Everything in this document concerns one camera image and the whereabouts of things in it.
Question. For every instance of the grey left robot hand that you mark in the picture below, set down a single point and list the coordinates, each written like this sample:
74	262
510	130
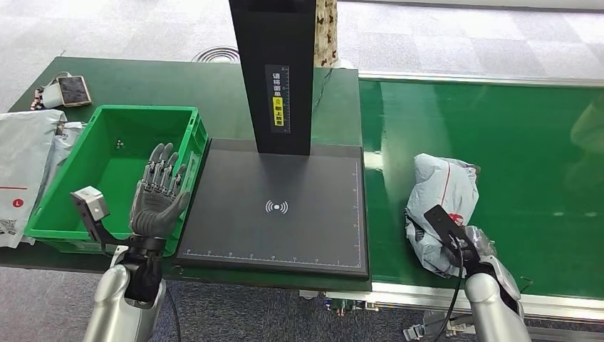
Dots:
158	207

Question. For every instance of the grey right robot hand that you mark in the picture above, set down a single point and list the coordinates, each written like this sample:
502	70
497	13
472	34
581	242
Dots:
479	255

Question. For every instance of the grey poly mailer package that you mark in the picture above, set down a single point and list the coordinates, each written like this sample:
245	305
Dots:
439	184

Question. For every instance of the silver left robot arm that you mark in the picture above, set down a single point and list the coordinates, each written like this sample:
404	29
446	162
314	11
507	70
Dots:
113	307

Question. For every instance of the green conveyor belt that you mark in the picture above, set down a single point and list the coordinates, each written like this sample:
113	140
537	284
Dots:
519	165

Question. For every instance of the black inbound scanner machine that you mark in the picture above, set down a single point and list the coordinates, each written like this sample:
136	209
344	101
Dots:
283	226

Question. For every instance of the small box with black pad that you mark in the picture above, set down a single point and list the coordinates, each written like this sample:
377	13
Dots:
74	90

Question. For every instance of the clear plastic film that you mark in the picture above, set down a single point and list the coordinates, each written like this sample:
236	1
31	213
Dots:
486	240

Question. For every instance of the green plastic crate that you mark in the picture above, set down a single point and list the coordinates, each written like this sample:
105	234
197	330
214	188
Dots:
108	174

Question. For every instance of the small screws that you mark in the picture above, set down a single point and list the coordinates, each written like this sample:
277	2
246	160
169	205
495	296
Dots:
120	143

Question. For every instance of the grey mailer bag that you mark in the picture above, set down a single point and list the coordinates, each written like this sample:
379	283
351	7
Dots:
61	146

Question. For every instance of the dark green table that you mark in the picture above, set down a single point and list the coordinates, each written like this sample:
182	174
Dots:
141	80

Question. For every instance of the green circuit board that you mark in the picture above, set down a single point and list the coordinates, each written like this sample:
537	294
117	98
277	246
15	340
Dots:
347	305

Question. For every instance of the white mailer bag red print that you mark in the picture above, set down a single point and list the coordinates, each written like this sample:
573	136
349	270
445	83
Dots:
23	156

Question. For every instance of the small white block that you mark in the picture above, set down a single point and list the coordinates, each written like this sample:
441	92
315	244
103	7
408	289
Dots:
52	96

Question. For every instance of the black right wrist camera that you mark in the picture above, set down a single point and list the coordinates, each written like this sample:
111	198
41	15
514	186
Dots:
441	222

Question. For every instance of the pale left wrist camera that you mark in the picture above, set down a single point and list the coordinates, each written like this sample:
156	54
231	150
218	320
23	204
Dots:
92	203

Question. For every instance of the silver conveyor frame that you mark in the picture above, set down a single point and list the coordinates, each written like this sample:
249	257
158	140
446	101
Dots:
424	295

